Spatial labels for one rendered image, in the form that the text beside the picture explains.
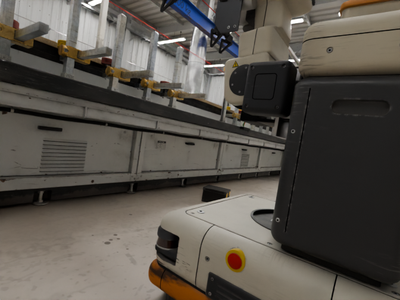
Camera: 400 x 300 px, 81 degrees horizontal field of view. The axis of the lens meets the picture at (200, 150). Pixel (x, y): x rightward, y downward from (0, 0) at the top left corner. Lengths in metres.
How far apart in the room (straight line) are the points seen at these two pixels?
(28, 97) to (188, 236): 0.95
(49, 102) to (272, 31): 1.02
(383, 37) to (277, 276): 0.52
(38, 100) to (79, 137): 0.43
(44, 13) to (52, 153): 7.91
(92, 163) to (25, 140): 0.41
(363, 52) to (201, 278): 0.63
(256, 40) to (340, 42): 0.33
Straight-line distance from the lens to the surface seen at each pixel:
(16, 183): 1.55
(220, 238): 0.64
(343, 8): 0.82
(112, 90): 1.45
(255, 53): 0.85
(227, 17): 0.93
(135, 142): 1.86
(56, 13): 9.49
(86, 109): 1.40
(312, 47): 0.61
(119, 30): 1.54
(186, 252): 0.70
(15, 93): 1.30
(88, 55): 1.28
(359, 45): 0.60
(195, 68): 7.01
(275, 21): 0.92
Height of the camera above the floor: 0.52
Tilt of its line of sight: 3 degrees down
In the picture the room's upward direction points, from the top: 9 degrees clockwise
